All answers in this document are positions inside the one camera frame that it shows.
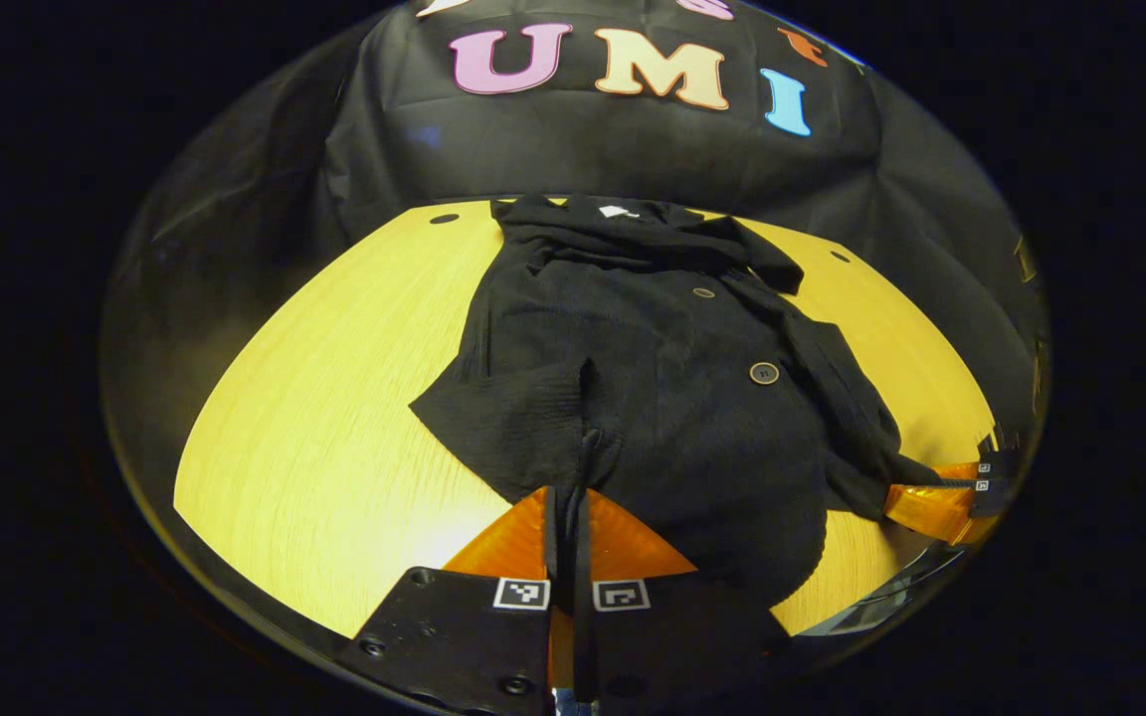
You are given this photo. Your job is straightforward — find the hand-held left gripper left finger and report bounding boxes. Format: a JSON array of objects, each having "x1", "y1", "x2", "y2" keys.
[{"x1": 339, "y1": 485, "x2": 560, "y2": 713}]

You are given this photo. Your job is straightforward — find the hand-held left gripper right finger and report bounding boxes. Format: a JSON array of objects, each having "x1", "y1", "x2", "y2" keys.
[{"x1": 573, "y1": 489, "x2": 795, "y2": 703}]

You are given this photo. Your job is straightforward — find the black buttoned garment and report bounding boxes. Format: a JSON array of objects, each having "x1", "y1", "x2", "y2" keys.
[{"x1": 409, "y1": 194, "x2": 944, "y2": 610}]

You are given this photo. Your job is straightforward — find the black backdrop cloth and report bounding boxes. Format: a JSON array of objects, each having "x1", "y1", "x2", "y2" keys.
[{"x1": 100, "y1": 0, "x2": 1051, "y2": 478}]

